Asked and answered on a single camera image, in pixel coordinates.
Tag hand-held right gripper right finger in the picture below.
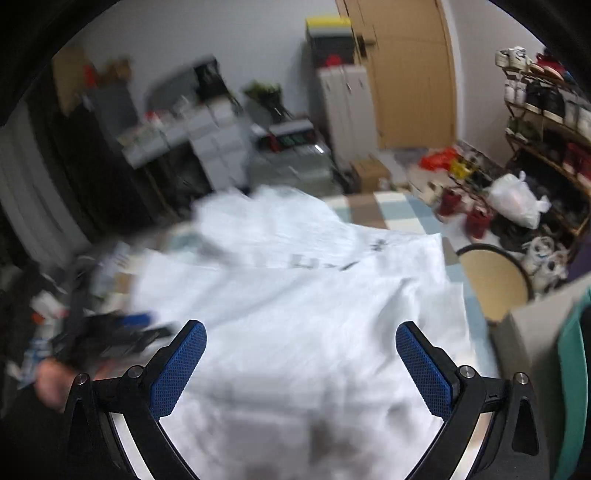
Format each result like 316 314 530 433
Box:
395 320 550 480

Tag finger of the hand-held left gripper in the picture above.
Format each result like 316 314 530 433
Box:
111 311 154 326
115 326 174 352

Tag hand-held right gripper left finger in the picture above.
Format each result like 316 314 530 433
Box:
64 319 208 480

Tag light grey sweatshirt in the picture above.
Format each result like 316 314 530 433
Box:
131 185 499 480

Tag person's left hand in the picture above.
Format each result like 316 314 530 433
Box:
34 357 78 414

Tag grey fabric panel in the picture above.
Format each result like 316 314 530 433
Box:
488 277 583 480

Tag round beige stool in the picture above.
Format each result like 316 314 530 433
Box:
456 244 535 324

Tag red flower pot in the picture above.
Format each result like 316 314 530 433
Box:
465 208 492 240
436 189 464 217

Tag plaid bed sheet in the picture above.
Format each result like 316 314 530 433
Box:
166 189 502 374

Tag white sneakers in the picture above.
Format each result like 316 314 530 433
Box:
522 236 568 291

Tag purple cloth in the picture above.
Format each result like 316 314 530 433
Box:
567 249 591 283

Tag white plastic bag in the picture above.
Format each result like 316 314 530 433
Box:
487 171 552 229

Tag brown cardboard box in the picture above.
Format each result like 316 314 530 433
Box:
51 46 93 116
351 157 393 193

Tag yellow bag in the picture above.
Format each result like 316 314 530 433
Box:
448 159 476 181

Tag red plastic bag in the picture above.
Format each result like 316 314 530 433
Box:
419 148 455 171

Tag green potted plant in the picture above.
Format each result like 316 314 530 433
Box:
244 79 289 118

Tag white cabinet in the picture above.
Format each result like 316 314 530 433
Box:
316 64 377 169

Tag wooden shoe rack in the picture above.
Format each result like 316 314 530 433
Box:
496 46 591 259

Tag wooden door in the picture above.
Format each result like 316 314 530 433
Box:
335 0 458 149

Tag black storage box yellow lid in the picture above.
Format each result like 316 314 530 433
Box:
305 15 356 68

